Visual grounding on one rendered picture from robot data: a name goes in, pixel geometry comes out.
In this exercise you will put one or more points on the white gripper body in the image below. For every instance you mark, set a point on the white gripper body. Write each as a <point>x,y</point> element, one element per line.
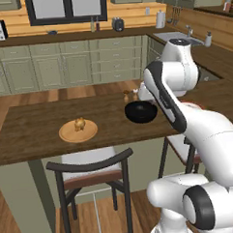
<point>143,92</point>

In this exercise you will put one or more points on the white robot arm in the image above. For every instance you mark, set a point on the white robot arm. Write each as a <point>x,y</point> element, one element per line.
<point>216,142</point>

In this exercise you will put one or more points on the black bowl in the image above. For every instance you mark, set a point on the black bowl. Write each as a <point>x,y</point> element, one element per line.
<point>140,112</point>

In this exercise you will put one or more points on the brown chicken drumstick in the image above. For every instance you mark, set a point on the brown chicken drumstick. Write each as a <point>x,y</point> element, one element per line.
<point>79,124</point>

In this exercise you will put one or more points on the small dark blue bowl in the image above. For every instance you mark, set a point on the small dark blue bowl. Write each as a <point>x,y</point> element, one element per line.
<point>52,32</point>

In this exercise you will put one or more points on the small pale shaker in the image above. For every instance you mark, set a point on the small pale shaker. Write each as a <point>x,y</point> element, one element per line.
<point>134,91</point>

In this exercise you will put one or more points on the brown pepper shaker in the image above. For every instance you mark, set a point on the brown pepper shaker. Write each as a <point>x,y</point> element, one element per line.
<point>126,94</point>

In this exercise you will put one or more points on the green corner cupboard run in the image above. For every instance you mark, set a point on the green corner cupboard run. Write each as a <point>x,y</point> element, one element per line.
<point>154,50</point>

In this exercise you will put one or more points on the pink plate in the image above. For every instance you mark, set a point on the pink plate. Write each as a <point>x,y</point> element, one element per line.
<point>193,104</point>

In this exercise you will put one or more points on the grey sink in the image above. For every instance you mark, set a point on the grey sink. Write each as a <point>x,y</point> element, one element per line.
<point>169,36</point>

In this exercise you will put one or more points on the grey hob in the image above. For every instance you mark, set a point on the grey hob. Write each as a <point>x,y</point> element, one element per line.
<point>210,75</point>

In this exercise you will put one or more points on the dark grey toaster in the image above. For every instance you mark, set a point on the dark grey toaster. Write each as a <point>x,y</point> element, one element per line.
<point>118,24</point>

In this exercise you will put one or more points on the white paper towel roll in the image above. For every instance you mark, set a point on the white paper towel roll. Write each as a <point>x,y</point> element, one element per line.
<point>161,20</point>

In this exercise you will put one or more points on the silver tap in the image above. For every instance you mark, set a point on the silver tap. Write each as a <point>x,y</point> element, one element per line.
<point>189,30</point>

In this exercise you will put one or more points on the green base cupboard run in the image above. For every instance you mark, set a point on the green base cupboard run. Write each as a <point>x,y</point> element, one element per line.
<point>70,64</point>

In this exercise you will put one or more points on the dark brown bottle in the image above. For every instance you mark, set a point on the dark brown bottle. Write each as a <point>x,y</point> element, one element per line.
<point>97,25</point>

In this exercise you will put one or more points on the white soap dispenser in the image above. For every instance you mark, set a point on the white soap dispenser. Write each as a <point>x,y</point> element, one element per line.
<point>208,40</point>

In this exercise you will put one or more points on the hanging kitchen tools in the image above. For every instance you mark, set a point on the hanging kitchen tools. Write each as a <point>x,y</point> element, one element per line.
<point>176,16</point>

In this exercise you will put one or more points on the pale green bottle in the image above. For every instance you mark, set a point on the pale green bottle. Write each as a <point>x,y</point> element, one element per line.
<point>92,25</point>

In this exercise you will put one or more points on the round wooden plate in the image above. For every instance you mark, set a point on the round wooden plate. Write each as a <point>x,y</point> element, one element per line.
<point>69,135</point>

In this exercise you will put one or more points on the black framed window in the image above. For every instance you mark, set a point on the black framed window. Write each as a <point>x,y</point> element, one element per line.
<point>66,8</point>

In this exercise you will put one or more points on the green kitchen island base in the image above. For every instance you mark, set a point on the green kitchen island base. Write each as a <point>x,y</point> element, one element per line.
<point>26,197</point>

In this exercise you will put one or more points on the white wall socket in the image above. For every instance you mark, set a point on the white wall socket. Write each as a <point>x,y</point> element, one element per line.
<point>147,11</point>

